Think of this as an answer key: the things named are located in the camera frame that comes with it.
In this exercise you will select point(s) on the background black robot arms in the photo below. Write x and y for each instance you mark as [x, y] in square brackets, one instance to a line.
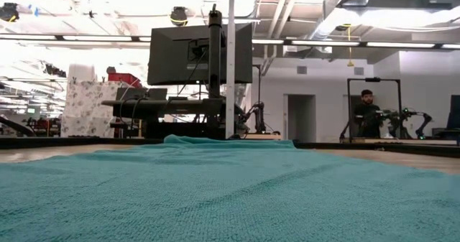
[413, 114]

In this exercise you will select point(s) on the person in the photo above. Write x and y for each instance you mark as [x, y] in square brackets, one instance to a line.
[367, 116]

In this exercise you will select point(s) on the teal terry towel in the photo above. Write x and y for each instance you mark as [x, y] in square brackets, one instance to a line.
[230, 191]

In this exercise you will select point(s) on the grey monitor desk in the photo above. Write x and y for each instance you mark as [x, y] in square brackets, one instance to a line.
[161, 107]

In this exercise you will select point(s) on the floral patterned divider cloth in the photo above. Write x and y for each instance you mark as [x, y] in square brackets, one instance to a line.
[84, 109]

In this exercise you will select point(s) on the white vertical post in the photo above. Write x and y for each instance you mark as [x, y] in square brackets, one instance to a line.
[230, 73]

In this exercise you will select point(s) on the background black robot arm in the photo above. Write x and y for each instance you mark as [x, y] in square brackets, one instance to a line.
[259, 112]

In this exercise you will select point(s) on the grey doorway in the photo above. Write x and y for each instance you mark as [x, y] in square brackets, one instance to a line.
[302, 116]

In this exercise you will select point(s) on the black computer monitor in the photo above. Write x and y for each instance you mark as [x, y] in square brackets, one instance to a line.
[172, 55]

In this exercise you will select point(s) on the red storage box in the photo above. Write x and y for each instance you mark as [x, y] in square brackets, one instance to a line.
[124, 78]

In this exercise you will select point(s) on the dark ceiling fixture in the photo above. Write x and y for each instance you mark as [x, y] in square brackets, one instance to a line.
[55, 70]

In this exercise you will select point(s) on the red workshop cart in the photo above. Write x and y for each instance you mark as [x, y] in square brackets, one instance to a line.
[45, 127]

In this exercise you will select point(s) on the long ceiling light strip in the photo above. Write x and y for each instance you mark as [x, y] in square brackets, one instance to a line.
[90, 38]
[359, 43]

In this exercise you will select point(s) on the black curved tube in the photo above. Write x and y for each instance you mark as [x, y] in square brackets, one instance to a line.
[16, 126]

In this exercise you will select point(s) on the white cylinder container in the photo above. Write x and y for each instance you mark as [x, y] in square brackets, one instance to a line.
[81, 73]

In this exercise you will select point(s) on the black aluminium table frame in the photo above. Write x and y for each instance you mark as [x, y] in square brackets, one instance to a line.
[359, 145]

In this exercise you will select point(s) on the black monitor pole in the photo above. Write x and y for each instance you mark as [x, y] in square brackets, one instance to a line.
[215, 55]

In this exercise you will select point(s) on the black gantry frame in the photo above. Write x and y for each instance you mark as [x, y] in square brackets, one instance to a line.
[348, 105]

